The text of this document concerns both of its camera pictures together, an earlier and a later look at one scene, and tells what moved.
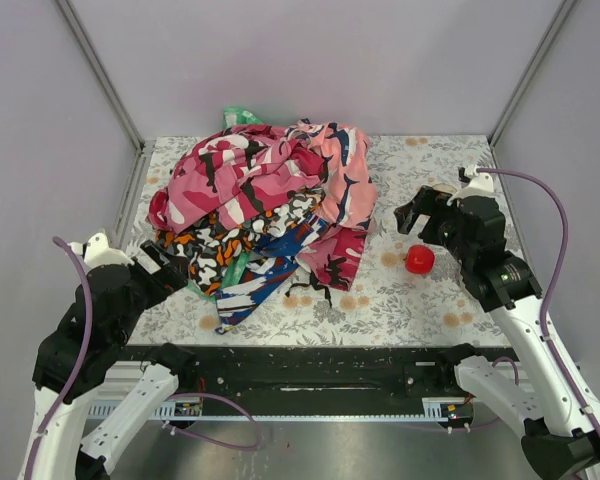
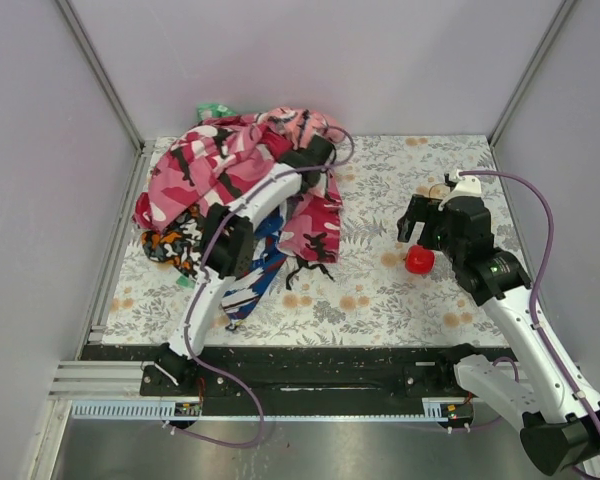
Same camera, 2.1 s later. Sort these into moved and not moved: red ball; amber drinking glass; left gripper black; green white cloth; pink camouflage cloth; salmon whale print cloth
Moved: pink camouflage cloth; salmon whale print cloth; green white cloth; left gripper black
Not moved: amber drinking glass; red ball
